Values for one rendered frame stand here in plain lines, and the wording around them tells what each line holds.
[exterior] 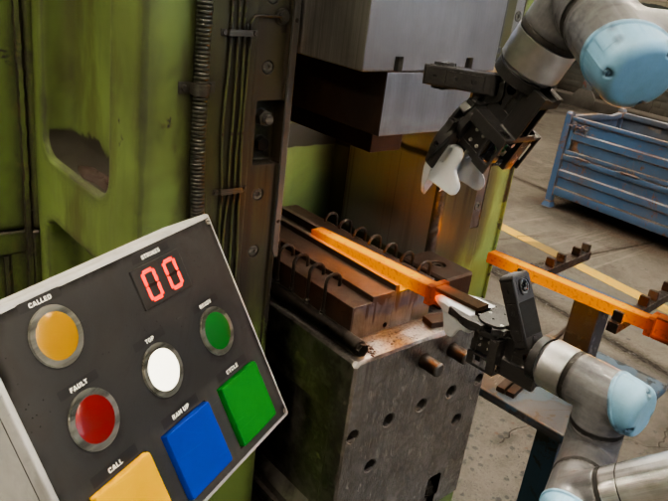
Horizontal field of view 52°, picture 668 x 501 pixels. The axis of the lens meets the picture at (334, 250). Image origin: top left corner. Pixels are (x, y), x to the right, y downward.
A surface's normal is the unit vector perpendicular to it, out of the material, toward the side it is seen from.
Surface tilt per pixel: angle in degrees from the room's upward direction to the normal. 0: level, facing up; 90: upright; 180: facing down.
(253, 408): 60
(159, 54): 90
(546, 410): 0
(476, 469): 0
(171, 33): 90
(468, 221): 90
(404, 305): 90
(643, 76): 114
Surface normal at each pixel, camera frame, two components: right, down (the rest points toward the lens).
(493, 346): -0.76, 0.18
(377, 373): 0.64, 0.37
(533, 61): -0.42, 0.50
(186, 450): 0.84, -0.23
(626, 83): 0.11, 0.74
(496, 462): 0.12, -0.91
